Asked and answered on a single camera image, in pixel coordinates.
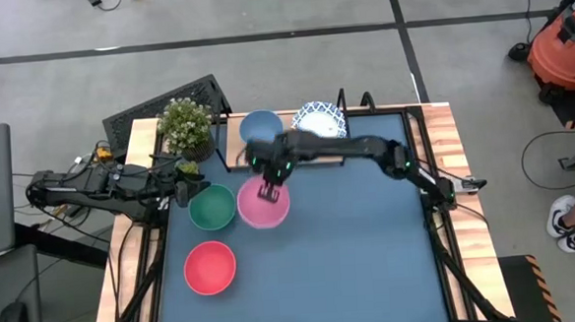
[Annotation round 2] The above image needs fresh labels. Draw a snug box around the red bowl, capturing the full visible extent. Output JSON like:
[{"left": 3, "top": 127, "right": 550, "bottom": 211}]
[{"left": 181, "top": 238, "right": 239, "bottom": 297}]

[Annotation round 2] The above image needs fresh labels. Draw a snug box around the blue bowl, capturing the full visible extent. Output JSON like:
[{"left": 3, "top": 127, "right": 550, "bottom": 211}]
[{"left": 237, "top": 108, "right": 286, "bottom": 146}]

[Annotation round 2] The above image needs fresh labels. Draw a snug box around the black perforated metal panel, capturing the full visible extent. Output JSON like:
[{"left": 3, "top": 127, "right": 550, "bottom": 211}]
[{"left": 98, "top": 72, "right": 234, "bottom": 160}]

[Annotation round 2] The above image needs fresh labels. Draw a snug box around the flowering potted plant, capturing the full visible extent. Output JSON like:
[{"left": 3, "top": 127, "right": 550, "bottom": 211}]
[{"left": 155, "top": 95, "right": 219, "bottom": 164}]

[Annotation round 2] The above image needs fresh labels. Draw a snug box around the orange shop vacuum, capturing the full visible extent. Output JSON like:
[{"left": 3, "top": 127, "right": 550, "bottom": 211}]
[{"left": 505, "top": 0, "right": 575, "bottom": 106}]

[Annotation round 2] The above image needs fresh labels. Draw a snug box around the pink bowl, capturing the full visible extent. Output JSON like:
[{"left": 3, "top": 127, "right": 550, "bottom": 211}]
[{"left": 234, "top": 173, "right": 293, "bottom": 231}]

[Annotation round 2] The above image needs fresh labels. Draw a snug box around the green bowl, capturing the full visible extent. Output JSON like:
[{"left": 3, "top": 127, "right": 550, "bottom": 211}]
[{"left": 186, "top": 182, "right": 239, "bottom": 233}]

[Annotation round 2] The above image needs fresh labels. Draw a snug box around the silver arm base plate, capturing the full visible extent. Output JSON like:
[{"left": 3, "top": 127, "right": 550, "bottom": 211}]
[{"left": 453, "top": 173, "right": 488, "bottom": 194}]

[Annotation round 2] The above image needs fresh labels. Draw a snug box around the wooden table side board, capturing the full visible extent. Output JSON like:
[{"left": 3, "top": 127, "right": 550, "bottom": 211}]
[
  {"left": 419, "top": 98, "right": 517, "bottom": 322},
  {"left": 82, "top": 116, "right": 171, "bottom": 322}
]

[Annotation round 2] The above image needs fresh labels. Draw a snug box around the blue white patterned paper plate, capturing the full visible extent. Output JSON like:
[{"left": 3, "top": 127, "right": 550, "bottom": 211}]
[{"left": 289, "top": 98, "right": 350, "bottom": 141}]

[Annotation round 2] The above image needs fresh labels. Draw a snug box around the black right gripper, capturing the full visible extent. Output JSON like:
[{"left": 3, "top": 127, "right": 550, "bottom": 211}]
[{"left": 249, "top": 139, "right": 300, "bottom": 205}]

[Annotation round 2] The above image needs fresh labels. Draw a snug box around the small succulent in dark pot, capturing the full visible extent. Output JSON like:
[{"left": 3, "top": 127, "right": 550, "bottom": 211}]
[{"left": 174, "top": 159, "right": 202, "bottom": 177}]

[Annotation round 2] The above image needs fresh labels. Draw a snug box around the black looped floor cable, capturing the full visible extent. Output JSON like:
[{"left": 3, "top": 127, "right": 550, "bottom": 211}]
[{"left": 519, "top": 129, "right": 575, "bottom": 193}]

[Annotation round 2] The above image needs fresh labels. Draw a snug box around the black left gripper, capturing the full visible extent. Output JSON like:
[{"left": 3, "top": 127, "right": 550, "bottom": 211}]
[{"left": 168, "top": 175, "right": 213, "bottom": 211}]

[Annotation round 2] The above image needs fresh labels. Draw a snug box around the black table frame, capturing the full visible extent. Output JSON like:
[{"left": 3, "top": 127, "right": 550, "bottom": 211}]
[{"left": 86, "top": 97, "right": 514, "bottom": 322}]

